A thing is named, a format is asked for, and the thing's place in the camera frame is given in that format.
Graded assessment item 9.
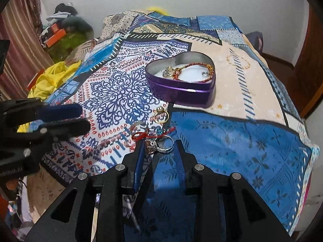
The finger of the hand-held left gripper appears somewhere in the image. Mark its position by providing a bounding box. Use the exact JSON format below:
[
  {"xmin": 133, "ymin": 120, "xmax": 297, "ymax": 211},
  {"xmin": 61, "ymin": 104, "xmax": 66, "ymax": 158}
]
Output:
[
  {"xmin": 0, "ymin": 119, "xmax": 91, "ymax": 158},
  {"xmin": 0, "ymin": 98, "xmax": 83, "ymax": 128}
]

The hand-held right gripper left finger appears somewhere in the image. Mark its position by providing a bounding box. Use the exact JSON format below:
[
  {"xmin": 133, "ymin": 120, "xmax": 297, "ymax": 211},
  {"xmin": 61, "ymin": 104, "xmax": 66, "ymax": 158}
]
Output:
[{"xmin": 24, "ymin": 140, "xmax": 146, "ymax": 242}]

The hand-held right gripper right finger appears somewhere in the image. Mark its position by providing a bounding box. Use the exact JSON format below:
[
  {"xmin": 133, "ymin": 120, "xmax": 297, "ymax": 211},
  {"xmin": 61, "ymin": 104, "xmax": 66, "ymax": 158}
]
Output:
[{"xmin": 174, "ymin": 140, "xmax": 293, "ymax": 242}]

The silver ring with large stone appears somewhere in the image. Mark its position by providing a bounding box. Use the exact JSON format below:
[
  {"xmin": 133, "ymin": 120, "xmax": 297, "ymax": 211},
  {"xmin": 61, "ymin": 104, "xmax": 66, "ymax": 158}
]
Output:
[{"xmin": 144, "ymin": 135, "xmax": 174, "ymax": 154}]

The purple heart-shaped tin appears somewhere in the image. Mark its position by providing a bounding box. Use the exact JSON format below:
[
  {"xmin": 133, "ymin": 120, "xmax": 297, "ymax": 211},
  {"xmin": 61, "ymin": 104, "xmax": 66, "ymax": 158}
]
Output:
[{"xmin": 145, "ymin": 51, "xmax": 216, "ymax": 108}]

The yellow cloth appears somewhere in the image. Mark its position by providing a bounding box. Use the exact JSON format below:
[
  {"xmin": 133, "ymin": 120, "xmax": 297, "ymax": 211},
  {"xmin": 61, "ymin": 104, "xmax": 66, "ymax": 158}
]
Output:
[{"xmin": 17, "ymin": 60, "xmax": 82, "ymax": 133}]

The blue patchwork blanket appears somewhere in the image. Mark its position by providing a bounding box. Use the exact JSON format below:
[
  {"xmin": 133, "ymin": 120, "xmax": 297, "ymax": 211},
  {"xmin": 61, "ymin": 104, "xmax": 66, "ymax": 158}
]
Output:
[{"xmin": 40, "ymin": 10, "xmax": 320, "ymax": 242}]

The orange box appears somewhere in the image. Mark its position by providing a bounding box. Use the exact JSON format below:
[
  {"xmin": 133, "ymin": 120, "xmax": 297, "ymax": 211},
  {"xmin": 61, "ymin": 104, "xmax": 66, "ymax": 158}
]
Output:
[{"xmin": 45, "ymin": 29, "xmax": 67, "ymax": 48}]

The striped curtain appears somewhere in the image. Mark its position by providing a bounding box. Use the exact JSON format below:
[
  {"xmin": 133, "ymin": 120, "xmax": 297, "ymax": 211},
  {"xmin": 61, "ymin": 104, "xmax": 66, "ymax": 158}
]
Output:
[{"xmin": 0, "ymin": 0, "xmax": 55, "ymax": 101}]

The pile of dark clothes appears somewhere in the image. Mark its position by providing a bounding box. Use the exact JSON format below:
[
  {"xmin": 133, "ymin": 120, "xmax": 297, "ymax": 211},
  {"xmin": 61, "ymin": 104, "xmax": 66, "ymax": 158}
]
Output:
[{"xmin": 47, "ymin": 3, "xmax": 79, "ymax": 21}]

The dark blue bag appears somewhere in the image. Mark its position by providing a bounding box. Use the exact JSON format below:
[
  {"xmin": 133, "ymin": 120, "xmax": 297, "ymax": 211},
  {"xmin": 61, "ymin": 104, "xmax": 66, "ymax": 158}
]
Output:
[{"xmin": 245, "ymin": 31, "xmax": 264, "ymax": 54}]

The brown wooden door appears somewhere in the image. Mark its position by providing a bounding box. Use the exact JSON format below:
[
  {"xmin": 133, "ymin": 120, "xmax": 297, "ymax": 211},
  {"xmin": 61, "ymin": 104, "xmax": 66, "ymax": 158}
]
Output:
[{"xmin": 285, "ymin": 4, "xmax": 323, "ymax": 119}]

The red thread bracelet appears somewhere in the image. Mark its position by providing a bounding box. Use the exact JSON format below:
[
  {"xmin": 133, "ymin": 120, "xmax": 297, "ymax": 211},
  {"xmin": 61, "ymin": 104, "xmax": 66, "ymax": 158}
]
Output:
[{"xmin": 131, "ymin": 127, "xmax": 176, "ymax": 142}]

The plain silver ring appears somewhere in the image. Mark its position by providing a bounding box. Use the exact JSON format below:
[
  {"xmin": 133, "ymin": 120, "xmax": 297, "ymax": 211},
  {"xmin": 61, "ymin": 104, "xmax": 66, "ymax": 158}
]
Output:
[{"xmin": 130, "ymin": 122, "xmax": 147, "ymax": 135}]

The gold ring with pearl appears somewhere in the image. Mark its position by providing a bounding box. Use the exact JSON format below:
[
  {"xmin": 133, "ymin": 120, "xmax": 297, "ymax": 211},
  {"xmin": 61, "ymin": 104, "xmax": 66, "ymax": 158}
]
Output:
[{"xmin": 154, "ymin": 107, "xmax": 169, "ymax": 124}]

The gold stone ring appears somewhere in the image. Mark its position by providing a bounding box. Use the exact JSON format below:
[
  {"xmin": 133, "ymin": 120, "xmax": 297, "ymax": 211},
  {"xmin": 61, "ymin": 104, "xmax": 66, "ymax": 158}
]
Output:
[{"xmin": 162, "ymin": 66, "xmax": 177, "ymax": 78}]

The red beaded bracelet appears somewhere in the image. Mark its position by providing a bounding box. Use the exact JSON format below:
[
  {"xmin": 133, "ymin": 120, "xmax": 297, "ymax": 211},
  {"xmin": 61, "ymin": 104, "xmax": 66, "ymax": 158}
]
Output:
[{"xmin": 173, "ymin": 63, "xmax": 214, "ymax": 82}]

